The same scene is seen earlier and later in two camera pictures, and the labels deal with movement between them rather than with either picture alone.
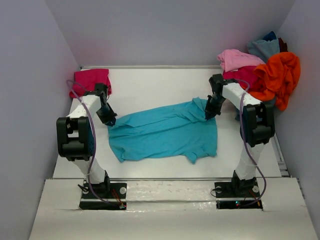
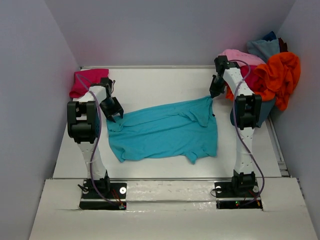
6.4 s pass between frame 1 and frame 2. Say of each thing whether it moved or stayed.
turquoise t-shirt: stayed
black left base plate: stayed
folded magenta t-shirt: stayed
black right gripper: moved
